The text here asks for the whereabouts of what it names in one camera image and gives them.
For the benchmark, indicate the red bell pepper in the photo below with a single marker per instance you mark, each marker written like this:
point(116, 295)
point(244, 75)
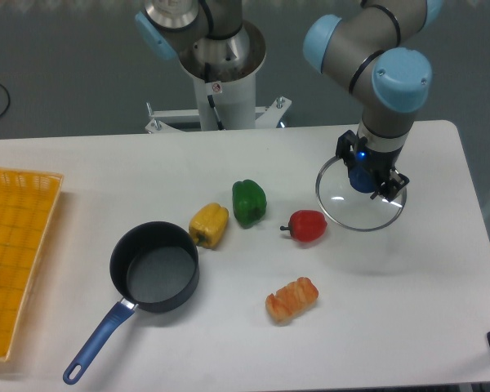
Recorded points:
point(306, 226)

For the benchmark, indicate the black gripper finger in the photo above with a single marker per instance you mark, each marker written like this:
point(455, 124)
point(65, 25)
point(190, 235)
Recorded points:
point(392, 187)
point(345, 148)

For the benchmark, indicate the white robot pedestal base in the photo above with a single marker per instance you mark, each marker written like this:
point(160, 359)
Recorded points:
point(223, 73)

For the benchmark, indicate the green bell pepper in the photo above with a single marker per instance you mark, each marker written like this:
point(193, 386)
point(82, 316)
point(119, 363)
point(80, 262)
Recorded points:
point(249, 203)

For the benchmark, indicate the glass lid with blue knob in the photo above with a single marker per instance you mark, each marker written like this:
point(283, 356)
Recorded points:
point(349, 208)

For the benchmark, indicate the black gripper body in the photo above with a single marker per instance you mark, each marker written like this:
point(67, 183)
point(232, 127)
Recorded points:
point(374, 157)

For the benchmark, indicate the yellow plastic basket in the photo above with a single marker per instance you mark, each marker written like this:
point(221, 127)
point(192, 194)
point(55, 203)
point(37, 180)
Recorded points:
point(27, 202)

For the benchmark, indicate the black saucepan with blue handle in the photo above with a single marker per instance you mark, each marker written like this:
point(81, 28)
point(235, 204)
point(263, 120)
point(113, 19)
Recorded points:
point(155, 268)

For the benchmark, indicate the salmon sushi piece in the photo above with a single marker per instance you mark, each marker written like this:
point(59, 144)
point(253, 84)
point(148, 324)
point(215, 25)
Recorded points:
point(291, 300)

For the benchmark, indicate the yellow bell pepper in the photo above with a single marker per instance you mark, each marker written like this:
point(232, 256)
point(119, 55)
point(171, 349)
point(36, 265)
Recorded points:
point(208, 225)

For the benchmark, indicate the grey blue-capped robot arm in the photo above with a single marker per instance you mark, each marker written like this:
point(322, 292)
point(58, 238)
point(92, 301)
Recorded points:
point(364, 55)

